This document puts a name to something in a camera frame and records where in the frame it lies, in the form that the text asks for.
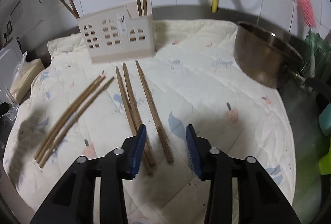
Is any wooden chopstick eight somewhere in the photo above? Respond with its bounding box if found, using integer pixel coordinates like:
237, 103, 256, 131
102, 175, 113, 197
122, 63, 156, 166

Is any wooden chopstick six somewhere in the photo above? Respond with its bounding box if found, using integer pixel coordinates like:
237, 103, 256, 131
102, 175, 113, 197
116, 67, 153, 176

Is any wooden chopstick nine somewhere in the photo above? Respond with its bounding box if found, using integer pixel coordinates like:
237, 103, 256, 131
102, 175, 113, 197
135, 60, 174, 163

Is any wooden chopstick five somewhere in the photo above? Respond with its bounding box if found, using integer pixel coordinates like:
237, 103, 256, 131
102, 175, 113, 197
38, 77, 114, 169

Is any wooden chopstick three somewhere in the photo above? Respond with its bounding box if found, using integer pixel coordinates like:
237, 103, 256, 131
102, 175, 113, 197
34, 75, 104, 163

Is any wooden chopstick four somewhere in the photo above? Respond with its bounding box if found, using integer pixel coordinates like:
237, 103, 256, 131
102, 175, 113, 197
36, 83, 101, 163

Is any wooden chopstick one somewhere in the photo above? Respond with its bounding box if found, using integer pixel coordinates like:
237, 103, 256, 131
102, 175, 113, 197
59, 0, 79, 19

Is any wooden chopstick two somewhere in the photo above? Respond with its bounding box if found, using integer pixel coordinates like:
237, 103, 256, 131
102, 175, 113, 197
68, 0, 80, 19

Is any quilted cream patterned mat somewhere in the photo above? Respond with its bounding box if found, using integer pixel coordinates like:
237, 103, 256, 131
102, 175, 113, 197
4, 20, 296, 223

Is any beige plastic utensil holder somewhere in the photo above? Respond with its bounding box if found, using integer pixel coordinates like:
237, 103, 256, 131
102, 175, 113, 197
77, 0, 155, 64

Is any teal plastic cup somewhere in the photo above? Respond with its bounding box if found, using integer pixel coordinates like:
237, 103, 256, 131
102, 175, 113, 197
319, 104, 331, 136

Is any green plastic dish rack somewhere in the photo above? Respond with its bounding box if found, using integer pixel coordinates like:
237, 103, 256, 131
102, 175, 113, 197
319, 148, 331, 175

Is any bagged disposable chopsticks box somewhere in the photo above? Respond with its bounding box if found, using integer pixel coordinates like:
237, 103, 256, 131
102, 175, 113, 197
10, 52, 44, 104

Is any clear glass mug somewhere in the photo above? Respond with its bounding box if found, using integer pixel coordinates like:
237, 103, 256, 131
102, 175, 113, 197
1, 85, 19, 121

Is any green glass jar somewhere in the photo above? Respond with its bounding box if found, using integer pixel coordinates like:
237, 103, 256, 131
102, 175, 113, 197
302, 30, 330, 79

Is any pink bottle brush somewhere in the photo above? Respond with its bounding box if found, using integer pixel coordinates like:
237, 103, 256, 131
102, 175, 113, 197
297, 0, 317, 28

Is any steel saucepan black handle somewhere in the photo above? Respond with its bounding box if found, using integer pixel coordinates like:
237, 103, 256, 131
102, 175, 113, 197
233, 21, 330, 100

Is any wall power socket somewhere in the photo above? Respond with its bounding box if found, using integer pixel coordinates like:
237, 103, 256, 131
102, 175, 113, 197
2, 19, 13, 42

